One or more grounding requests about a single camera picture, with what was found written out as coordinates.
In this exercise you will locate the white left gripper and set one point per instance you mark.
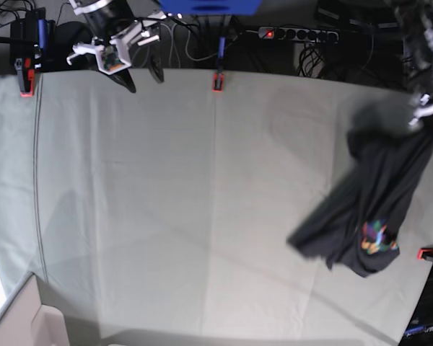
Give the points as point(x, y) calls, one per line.
point(422, 106)

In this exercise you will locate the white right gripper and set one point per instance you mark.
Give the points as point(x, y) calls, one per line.
point(113, 57)

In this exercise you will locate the black t-shirt with colourful print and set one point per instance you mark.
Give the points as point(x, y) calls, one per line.
point(357, 224)

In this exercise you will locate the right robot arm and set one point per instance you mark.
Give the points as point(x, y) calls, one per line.
point(115, 30)

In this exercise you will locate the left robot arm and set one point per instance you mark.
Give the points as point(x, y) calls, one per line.
point(415, 19)

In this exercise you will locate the red black clamp middle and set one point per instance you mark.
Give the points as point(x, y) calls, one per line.
point(218, 82)

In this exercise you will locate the blue box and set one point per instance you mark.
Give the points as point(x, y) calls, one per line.
point(217, 7)

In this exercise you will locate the red black clamp left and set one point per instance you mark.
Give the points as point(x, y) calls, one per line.
point(25, 76)

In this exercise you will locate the light green table cloth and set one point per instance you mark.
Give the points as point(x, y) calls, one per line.
point(162, 217)

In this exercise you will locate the black power strip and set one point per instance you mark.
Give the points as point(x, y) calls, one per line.
point(298, 35)

